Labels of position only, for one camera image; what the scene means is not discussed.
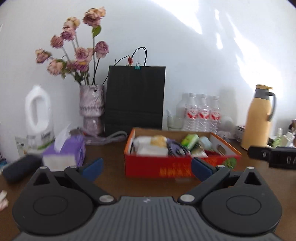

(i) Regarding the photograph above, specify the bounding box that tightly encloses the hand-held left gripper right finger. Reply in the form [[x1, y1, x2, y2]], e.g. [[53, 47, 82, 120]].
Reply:
[[178, 157, 265, 206]]

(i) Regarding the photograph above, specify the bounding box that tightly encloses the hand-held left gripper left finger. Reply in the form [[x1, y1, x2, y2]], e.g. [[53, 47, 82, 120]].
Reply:
[[30, 158, 116, 206]]

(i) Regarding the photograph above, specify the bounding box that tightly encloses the green tissue pack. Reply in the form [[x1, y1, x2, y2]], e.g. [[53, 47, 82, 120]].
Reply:
[[181, 134, 200, 150]]

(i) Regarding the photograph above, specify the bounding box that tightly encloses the purple woven pouch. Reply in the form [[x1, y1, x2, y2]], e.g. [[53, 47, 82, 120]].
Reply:
[[166, 138, 185, 156]]

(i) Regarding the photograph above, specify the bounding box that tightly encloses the red cardboard box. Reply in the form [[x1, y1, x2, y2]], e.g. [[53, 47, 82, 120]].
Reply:
[[124, 127, 242, 178]]

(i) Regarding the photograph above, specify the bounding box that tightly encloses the white and yellow plush toy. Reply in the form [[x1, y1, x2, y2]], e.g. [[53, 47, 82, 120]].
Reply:
[[134, 136, 169, 157]]

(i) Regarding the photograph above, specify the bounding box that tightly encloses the green spray bottle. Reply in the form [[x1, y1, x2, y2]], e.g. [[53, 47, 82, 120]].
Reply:
[[273, 128, 284, 148]]

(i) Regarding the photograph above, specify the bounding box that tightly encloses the purple tissue pack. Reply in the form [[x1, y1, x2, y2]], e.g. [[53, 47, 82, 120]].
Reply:
[[42, 125, 86, 172]]

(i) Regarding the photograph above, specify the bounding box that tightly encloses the yellow thermos jug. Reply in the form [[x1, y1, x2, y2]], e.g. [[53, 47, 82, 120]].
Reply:
[[240, 85, 277, 151]]

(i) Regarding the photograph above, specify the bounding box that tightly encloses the stack of small cards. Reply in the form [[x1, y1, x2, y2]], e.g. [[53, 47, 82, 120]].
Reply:
[[235, 125, 246, 141]]

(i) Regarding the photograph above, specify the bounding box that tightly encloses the clear water bottle red label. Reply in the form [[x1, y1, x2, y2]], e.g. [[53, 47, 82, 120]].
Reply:
[[209, 95, 221, 133], [196, 94, 210, 132], [184, 93, 197, 132]]

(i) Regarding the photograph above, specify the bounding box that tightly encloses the clear glass cup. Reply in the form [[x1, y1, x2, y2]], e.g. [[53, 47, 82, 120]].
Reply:
[[166, 110, 184, 131]]

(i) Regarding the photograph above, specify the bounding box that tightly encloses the purple white textured vase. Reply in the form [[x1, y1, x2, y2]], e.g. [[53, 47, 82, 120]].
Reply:
[[79, 85, 105, 137]]

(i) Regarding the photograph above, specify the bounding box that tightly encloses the white detergent bottle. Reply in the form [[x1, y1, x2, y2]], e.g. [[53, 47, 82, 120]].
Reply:
[[24, 85, 56, 149]]

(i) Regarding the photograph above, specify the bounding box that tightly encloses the dark zip case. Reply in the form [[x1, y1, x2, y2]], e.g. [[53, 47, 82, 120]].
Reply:
[[2, 155, 43, 183]]

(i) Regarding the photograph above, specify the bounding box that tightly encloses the printed packet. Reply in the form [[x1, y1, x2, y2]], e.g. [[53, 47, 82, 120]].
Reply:
[[15, 136, 29, 158]]

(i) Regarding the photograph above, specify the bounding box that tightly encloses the black paper bag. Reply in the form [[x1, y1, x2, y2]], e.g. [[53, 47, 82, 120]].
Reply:
[[104, 47, 166, 137]]

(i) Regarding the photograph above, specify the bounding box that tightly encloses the white pink wrapper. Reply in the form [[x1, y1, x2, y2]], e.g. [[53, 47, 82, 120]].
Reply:
[[0, 190, 9, 211]]

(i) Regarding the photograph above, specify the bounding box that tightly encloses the dried pink rose bouquet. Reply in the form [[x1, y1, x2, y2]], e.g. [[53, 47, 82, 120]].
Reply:
[[35, 6, 110, 86]]

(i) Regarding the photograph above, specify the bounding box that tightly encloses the purple braided cable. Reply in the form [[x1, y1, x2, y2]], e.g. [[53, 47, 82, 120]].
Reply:
[[84, 130, 128, 146]]

